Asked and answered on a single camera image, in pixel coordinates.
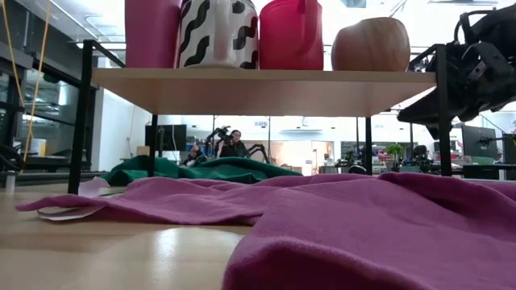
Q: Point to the red mug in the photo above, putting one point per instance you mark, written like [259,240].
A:
[290,40]

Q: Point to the black white wavy mug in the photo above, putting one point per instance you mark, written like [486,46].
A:
[205,40]

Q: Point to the tall pink cup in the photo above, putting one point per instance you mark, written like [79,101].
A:
[152,36]

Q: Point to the person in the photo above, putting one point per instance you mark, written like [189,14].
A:
[419,155]
[193,155]
[234,145]

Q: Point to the green potted plant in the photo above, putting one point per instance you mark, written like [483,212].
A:
[395,150]

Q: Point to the dark monitor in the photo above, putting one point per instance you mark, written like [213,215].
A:
[479,141]
[171,137]

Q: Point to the purple cloth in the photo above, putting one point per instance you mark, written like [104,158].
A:
[342,225]

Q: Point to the green cloth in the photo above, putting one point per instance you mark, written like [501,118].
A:
[225,171]

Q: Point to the wooden shelf black frame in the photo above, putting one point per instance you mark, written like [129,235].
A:
[262,92]

